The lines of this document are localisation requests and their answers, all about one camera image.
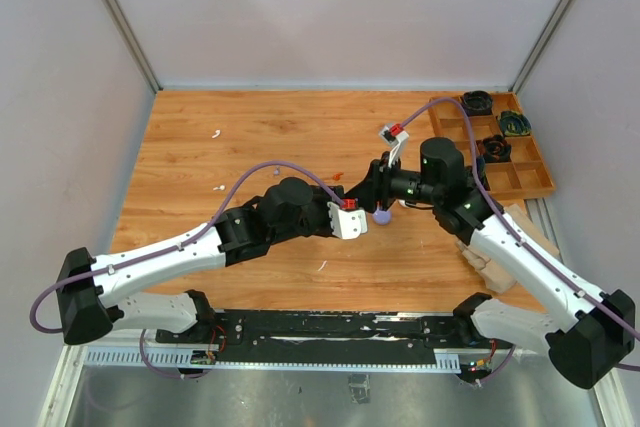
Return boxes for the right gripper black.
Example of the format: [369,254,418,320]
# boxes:
[345,152,441,213]

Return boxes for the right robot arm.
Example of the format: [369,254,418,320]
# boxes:
[347,137,637,389]

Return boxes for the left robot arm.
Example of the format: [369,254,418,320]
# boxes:
[56,177,367,345]

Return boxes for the purple earbud charging case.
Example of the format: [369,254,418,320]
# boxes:
[372,209,392,226]

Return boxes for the dark blue rolled sock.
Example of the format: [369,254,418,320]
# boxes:
[476,156,490,191]

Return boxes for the black orange rolled sock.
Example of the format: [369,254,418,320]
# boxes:
[478,135,512,163]

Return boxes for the beige cloth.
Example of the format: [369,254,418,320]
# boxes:
[455,204,560,299]

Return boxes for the dark green rolled sock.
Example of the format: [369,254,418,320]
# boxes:
[497,110,531,137]

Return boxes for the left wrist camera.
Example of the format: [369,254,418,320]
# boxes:
[327,201,368,240]

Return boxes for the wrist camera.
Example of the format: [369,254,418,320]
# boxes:
[379,123,409,167]
[327,201,368,240]

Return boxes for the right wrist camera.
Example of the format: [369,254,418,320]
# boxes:
[379,123,409,167]

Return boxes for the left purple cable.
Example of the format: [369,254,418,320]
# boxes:
[29,160,351,336]

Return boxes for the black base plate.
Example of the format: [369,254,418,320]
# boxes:
[155,309,492,367]

